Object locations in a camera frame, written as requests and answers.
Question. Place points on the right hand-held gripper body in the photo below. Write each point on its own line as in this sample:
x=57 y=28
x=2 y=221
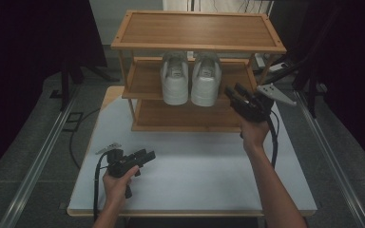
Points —
x=255 y=107

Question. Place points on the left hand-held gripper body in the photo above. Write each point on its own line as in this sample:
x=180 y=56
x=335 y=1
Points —
x=120 y=164

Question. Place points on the white sneaker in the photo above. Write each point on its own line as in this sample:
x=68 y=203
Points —
x=175 y=82
x=206 y=82

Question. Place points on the wooden three-tier shoe rack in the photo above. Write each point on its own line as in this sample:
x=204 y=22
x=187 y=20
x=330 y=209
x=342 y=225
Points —
x=198 y=30

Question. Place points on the person's left hand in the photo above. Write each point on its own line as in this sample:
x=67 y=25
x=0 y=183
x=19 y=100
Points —
x=117 y=186

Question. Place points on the person's right hand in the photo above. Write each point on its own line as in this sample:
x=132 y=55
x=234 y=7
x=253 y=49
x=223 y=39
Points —
x=253 y=133

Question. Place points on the white power strip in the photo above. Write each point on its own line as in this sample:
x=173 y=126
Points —
x=277 y=66

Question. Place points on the black metal stand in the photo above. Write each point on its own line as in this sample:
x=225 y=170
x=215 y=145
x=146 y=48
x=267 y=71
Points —
x=65 y=85
x=312 y=91

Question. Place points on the black floor socket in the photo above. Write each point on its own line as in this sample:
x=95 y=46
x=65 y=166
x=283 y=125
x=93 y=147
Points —
x=72 y=122

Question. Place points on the dark curtain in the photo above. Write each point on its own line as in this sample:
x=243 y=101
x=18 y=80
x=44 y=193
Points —
x=355 y=79
x=28 y=63

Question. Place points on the white cabinet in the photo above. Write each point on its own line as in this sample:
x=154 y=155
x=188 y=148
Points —
x=177 y=4

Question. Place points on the metal floor rail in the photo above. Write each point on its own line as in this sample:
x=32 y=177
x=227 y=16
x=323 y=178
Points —
x=41 y=158
x=332 y=158

